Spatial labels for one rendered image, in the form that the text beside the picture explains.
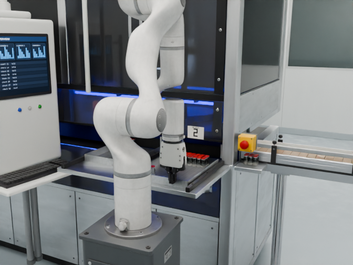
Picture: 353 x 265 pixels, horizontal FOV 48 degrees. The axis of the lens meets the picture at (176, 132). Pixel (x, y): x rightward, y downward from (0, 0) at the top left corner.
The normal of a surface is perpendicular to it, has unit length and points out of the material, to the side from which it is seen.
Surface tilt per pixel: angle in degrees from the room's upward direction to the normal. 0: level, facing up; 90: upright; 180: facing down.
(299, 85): 90
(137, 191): 90
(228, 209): 90
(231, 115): 90
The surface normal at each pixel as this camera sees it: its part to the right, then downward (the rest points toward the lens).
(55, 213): -0.44, 0.20
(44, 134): 0.83, 0.14
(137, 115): -0.33, -0.09
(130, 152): 0.26, -0.76
